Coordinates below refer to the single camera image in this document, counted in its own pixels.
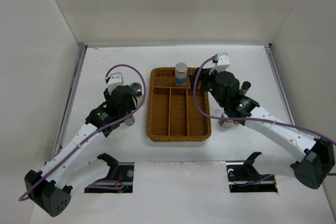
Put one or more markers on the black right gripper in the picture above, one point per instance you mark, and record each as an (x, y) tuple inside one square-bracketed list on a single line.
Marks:
[(203, 75)]

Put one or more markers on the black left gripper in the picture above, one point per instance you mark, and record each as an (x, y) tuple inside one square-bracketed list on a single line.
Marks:
[(130, 107)]

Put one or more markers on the red sauce bottle yellow cap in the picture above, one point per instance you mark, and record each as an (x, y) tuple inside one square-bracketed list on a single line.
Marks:
[(130, 121)]

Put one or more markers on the white bead jar silver lid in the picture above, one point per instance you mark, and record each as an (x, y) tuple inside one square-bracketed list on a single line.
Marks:
[(180, 74)]

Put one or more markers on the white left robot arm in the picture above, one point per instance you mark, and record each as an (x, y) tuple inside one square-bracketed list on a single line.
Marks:
[(50, 188)]

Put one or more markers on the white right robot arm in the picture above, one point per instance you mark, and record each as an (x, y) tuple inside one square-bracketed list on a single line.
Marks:
[(312, 153)]

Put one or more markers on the clear jar grey lid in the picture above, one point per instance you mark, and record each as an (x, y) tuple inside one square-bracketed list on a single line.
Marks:
[(137, 92)]

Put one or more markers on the slim dark pepper bottle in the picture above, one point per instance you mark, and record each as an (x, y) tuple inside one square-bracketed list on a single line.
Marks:
[(246, 85)]

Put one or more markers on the brown spice jar red label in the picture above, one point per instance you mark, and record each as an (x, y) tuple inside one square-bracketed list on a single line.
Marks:
[(225, 121)]

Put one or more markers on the brown wicker divided tray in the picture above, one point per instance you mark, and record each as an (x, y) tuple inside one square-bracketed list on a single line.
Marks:
[(172, 114)]

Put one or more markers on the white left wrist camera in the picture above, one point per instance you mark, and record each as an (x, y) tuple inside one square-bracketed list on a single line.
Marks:
[(113, 80)]

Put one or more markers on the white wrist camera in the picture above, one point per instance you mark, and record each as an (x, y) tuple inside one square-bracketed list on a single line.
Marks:
[(113, 80), (221, 62)]

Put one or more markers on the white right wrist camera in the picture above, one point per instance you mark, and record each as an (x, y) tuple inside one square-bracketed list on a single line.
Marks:
[(221, 62)]

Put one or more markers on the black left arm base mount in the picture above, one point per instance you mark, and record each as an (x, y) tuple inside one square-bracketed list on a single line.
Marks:
[(117, 179)]

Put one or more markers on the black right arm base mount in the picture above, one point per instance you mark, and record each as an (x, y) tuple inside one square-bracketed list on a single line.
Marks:
[(244, 178)]

